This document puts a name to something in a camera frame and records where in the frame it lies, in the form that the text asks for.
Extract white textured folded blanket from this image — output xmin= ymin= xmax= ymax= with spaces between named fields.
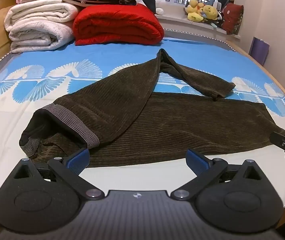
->
xmin=9 ymin=20 xmax=75 ymax=54

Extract dark brown corduroy pants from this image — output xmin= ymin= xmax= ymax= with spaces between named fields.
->
xmin=19 ymin=48 xmax=285 ymax=168

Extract white windowsill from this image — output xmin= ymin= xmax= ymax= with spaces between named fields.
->
xmin=155 ymin=3 xmax=241 ymax=40

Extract yellow plush toy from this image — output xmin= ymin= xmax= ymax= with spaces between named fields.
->
xmin=185 ymin=0 xmax=206 ymax=22
xmin=203 ymin=4 xmax=219 ymax=21

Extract red folded quilt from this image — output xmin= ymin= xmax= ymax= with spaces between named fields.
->
xmin=72 ymin=4 xmax=165 ymax=46

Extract purple bag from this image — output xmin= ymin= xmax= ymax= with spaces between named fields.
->
xmin=248 ymin=37 xmax=270 ymax=67

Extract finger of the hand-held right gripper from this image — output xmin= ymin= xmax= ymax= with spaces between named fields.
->
xmin=270 ymin=131 xmax=285 ymax=147

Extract red cushion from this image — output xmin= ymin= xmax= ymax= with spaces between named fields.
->
xmin=221 ymin=2 xmax=244 ymax=35

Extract white plush toy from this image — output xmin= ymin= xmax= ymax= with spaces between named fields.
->
xmin=155 ymin=0 xmax=166 ymax=15

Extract blue white printed bed sheet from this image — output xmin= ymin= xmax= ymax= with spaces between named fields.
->
xmin=0 ymin=36 xmax=285 ymax=220

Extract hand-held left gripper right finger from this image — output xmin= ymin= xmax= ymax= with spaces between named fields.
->
xmin=171 ymin=149 xmax=267 ymax=201

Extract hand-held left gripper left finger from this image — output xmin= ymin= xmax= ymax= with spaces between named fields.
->
xmin=8 ymin=148 xmax=106 ymax=201

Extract cream folded blanket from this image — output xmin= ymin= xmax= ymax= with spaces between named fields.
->
xmin=4 ymin=0 xmax=79 ymax=32

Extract grey trimmed mattress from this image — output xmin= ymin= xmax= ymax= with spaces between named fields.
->
xmin=0 ymin=27 xmax=234 ymax=80

